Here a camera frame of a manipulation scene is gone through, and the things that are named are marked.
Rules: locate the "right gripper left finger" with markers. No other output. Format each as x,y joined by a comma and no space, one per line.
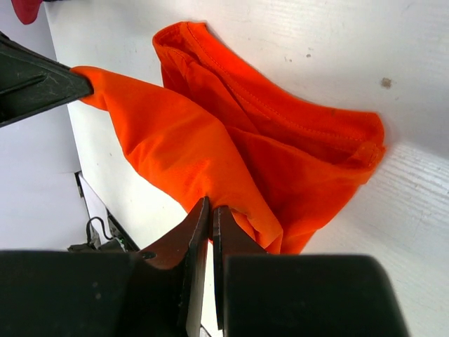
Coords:
175,272

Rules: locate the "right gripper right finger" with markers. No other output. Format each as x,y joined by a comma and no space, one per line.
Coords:
228,239

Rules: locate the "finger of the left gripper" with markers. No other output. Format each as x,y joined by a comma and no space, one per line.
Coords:
32,84

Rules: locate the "orange t shirt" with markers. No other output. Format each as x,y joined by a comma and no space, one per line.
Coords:
217,128

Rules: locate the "folded red t shirt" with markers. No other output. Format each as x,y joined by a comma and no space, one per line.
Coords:
26,10

